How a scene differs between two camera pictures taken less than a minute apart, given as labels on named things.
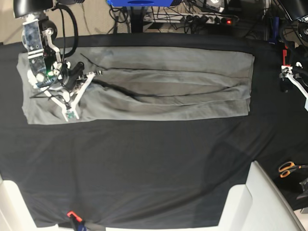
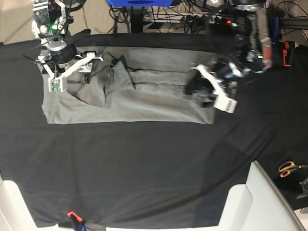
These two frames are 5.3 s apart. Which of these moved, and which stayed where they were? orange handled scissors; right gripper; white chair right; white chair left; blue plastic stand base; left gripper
Moved: right gripper; left gripper
Stayed: white chair left; blue plastic stand base; orange handled scissors; white chair right
